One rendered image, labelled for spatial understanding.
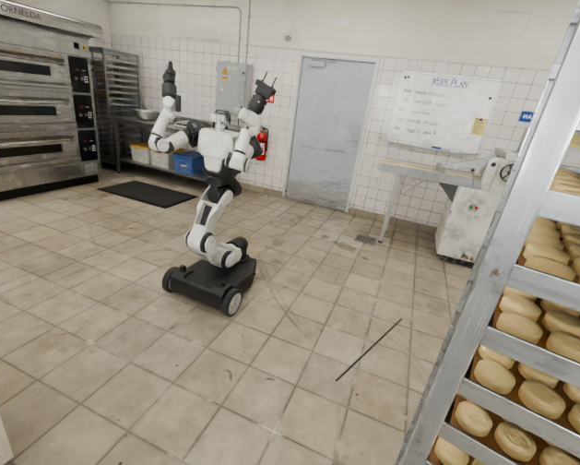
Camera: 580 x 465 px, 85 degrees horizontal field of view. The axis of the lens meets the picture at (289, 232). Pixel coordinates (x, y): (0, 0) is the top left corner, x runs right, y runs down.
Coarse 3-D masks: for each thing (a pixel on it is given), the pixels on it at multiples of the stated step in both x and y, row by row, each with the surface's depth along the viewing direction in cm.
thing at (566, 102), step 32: (576, 32) 28; (576, 64) 28; (576, 96) 29; (544, 128) 30; (576, 128) 29; (544, 160) 31; (512, 192) 33; (544, 192) 32; (512, 224) 34; (512, 256) 35; (480, 288) 37; (480, 320) 38; (448, 352) 41; (448, 384) 42; (416, 448) 48
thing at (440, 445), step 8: (440, 440) 55; (432, 448) 56; (440, 448) 54; (448, 448) 54; (456, 448) 54; (432, 456) 54; (440, 456) 53; (448, 456) 53; (456, 456) 53; (464, 456) 53; (440, 464) 53; (448, 464) 52; (456, 464) 52; (464, 464) 52; (472, 464) 52; (480, 464) 52
